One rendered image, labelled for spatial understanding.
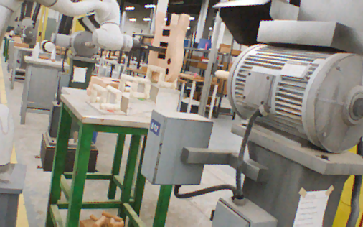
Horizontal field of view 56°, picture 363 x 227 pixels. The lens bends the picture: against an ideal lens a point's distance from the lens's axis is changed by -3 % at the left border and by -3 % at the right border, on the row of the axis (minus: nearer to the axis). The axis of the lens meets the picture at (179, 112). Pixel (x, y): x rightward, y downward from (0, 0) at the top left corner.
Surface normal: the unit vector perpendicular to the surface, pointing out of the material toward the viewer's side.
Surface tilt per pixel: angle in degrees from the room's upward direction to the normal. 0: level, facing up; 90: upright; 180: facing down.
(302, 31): 90
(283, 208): 90
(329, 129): 96
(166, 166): 90
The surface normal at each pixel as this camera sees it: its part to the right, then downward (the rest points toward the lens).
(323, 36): -0.87, -0.11
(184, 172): 0.46, 0.22
